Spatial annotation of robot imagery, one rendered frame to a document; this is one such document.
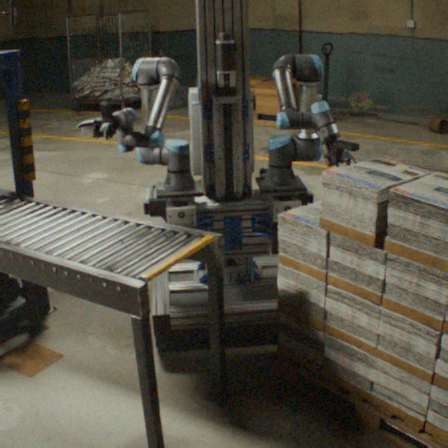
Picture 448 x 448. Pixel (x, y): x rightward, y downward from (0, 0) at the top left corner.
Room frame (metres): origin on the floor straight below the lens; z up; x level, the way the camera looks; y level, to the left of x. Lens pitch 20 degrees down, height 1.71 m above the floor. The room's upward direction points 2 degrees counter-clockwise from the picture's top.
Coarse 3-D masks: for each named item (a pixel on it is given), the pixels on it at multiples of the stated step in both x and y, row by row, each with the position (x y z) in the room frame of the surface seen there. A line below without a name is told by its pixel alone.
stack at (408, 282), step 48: (288, 240) 2.43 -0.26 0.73; (336, 240) 2.22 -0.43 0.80; (288, 288) 2.42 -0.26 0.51; (336, 288) 2.21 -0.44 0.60; (384, 288) 2.04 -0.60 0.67; (432, 288) 1.85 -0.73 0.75; (288, 336) 2.43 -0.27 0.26; (384, 336) 2.00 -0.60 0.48; (432, 336) 1.82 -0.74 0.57; (336, 384) 2.18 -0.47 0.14; (384, 384) 1.97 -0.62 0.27; (432, 384) 1.81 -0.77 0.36; (384, 432) 1.95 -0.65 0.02
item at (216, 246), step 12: (48, 204) 2.79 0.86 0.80; (60, 204) 2.78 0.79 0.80; (96, 216) 2.61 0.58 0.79; (108, 216) 2.58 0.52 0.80; (120, 216) 2.58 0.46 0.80; (168, 228) 2.41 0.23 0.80; (180, 228) 2.41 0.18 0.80; (216, 240) 2.29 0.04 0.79; (204, 252) 2.32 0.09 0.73; (216, 252) 2.29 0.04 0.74; (216, 264) 2.29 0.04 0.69
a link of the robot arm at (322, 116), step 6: (318, 102) 2.52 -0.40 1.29; (324, 102) 2.52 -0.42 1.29; (312, 108) 2.53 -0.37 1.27; (318, 108) 2.51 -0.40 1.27; (324, 108) 2.51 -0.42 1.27; (318, 114) 2.50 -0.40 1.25; (324, 114) 2.49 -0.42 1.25; (330, 114) 2.50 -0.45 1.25; (318, 120) 2.50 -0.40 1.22; (324, 120) 2.48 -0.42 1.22; (330, 120) 2.49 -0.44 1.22; (318, 126) 2.51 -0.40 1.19; (324, 126) 2.48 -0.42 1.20
